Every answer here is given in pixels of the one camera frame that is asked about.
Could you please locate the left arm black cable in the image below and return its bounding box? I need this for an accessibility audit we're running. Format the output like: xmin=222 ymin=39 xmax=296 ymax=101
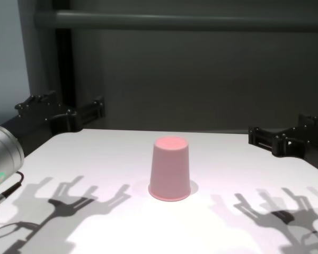
xmin=0 ymin=171 xmax=25 ymax=216

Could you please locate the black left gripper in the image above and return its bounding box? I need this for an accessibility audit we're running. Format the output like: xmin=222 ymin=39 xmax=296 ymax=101
xmin=0 ymin=90 xmax=106 ymax=157

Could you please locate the pink plastic cup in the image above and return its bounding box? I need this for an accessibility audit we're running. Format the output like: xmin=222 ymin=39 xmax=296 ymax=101
xmin=147 ymin=135 xmax=192 ymax=203

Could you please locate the grey horizontal handrail pipe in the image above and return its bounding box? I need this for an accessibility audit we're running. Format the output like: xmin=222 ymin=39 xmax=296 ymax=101
xmin=33 ymin=10 xmax=318 ymax=30

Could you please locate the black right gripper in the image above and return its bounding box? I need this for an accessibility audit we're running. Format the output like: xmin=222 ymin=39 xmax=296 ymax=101
xmin=248 ymin=113 xmax=318 ymax=177

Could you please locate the dark vertical frame post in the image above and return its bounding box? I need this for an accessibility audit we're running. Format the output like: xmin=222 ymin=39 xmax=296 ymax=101
xmin=55 ymin=28 xmax=74 ymax=106

